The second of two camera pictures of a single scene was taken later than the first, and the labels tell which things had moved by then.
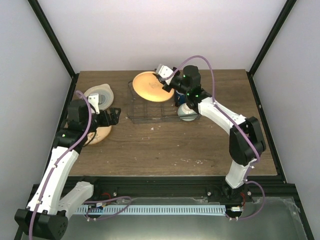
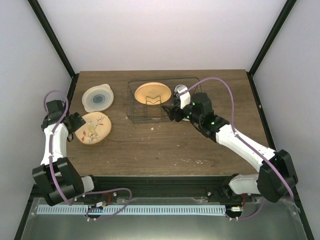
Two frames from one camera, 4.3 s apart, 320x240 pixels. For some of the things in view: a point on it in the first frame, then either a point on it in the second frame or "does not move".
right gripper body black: [165, 87] → [178, 117]
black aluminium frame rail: [180, 187] does not move
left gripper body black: [105, 122] → [78, 122]
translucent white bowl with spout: [105, 95] does not move
